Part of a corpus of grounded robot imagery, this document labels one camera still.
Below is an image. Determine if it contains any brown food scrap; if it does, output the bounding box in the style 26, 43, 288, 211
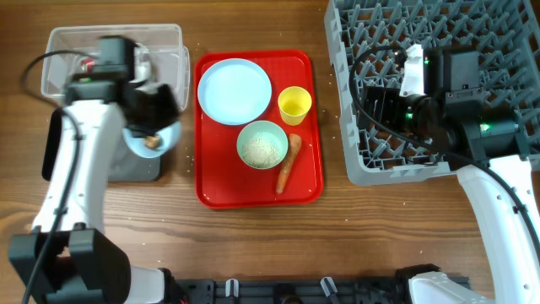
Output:
143, 134, 162, 150

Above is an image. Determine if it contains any light blue bowl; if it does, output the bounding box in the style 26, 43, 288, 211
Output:
122, 122, 181, 159

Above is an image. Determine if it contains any red snack wrapper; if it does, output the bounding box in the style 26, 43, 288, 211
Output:
80, 57, 95, 73

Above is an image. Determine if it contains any large light blue plate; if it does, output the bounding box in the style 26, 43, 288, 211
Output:
197, 58, 273, 126

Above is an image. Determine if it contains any yellow plastic cup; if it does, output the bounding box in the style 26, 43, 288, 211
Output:
278, 86, 312, 126

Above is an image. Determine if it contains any orange carrot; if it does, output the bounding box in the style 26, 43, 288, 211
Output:
276, 133, 302, 194

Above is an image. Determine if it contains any mint green bowl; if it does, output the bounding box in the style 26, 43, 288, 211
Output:
236, 121, 289, 170

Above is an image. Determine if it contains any white rice pile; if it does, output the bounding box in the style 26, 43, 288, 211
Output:
241, 134, 281, 169

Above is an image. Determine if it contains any white tissue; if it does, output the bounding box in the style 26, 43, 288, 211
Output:
132, 42, 152, 83

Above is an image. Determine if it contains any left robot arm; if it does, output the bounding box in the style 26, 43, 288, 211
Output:
8, 35, 189, 303

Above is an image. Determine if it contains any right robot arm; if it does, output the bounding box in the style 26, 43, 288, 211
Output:
348, 45, 539, 303

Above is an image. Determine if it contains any grey dishwasher rack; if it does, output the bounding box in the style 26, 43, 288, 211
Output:
324, 0, 539, 186

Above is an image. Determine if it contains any black plastic tray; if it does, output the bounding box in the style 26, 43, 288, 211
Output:
41, 110, 161, 182

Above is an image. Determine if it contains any clear plastic bin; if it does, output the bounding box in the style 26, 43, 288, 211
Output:
40, 24, 191, 111

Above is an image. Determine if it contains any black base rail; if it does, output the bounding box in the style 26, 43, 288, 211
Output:
176, 277, 412, 304

